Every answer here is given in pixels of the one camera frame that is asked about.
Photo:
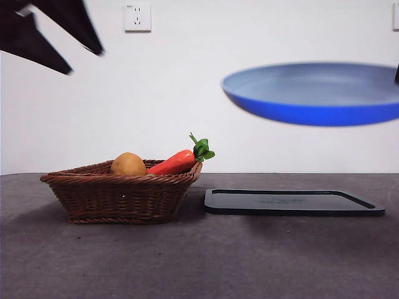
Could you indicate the black rectangular tray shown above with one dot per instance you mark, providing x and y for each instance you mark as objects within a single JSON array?
[{"x": 280, "y": 204}]

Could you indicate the white wall power socket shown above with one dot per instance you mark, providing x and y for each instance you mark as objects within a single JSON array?
[{"x": 138, "y": 18}]

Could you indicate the yellow-brown potato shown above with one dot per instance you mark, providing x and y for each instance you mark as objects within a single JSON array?
[{"x": 127, "y": 164}]

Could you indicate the blue round plate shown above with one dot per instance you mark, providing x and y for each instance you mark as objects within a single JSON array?
[{"x": 311, "y": 93}]

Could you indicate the brown wicker basket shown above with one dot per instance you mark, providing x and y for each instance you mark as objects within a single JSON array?
[{"x": 118, "y": 199}]

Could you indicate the white wall plate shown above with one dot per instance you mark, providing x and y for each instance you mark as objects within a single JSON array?
[{"x": 396, "y": 17}]

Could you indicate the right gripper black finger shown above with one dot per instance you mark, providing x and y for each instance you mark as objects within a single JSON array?
[{"x": 397, "y": 72}]

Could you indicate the orange carrot with green leaves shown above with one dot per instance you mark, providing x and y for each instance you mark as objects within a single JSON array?
[{"x": 174, "y": 163}]

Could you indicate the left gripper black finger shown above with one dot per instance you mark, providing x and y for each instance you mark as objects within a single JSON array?
[
  {"x": 28, "y": 43},
  {"x": 74, "y": 21}
]

